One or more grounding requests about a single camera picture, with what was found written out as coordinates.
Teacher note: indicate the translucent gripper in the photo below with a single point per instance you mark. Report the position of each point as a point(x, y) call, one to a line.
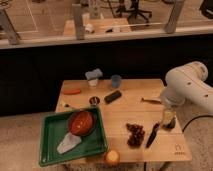
point(168, 118)

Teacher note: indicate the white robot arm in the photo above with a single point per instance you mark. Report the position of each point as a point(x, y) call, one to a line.
point(185, 82)

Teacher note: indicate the brown spoon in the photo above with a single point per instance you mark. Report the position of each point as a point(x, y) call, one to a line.
point(153, 101)

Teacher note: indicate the dark grape bunch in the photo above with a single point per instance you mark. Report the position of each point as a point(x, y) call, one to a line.
point(137, 135)

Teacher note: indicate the black rectangular block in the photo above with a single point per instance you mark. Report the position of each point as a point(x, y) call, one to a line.
point(113, 96)

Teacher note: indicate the blue plastic cup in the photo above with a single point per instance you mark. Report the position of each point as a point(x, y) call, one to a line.
point(116, 81)

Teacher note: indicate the yellow orange fruit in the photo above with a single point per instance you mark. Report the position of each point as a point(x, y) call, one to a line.
point(112, 157)

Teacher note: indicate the small dark round cup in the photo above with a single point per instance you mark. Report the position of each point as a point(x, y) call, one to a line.
point(94, 100)

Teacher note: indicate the white paper cup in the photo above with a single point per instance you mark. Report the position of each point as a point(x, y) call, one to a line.
point(93, 82)

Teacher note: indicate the red bowl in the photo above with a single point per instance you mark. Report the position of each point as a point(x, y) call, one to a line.
point(81, 123)

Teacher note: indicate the white crumpled cloth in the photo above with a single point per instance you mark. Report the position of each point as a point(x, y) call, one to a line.
point(68, 143)

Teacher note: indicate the green plastic tray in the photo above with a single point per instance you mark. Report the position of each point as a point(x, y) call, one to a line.
point(55, 127)

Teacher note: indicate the black office chair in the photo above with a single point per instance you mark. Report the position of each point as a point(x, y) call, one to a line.
point(134, 10)

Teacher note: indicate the background wooden table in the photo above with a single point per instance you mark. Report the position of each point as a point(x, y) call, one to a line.
point(100, 26)

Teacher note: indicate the black handled knife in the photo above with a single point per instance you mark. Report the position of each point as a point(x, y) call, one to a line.
point(153, 134)

